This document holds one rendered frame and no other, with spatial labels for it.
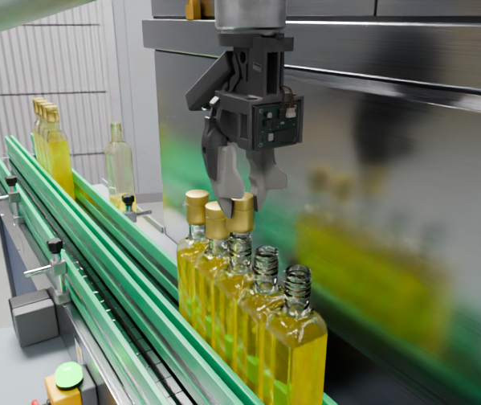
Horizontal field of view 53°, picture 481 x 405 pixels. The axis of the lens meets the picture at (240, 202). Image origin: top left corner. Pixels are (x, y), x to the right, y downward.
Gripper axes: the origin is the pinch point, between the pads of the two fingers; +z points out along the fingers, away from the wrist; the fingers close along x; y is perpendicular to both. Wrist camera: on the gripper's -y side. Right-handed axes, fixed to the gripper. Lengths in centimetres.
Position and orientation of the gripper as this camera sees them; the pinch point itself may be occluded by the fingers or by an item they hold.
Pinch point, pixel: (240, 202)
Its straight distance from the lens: 60.5
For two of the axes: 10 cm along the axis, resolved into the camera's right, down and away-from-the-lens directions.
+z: 0.0, 9.3, 3.6
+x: 8.4, -1.9, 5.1
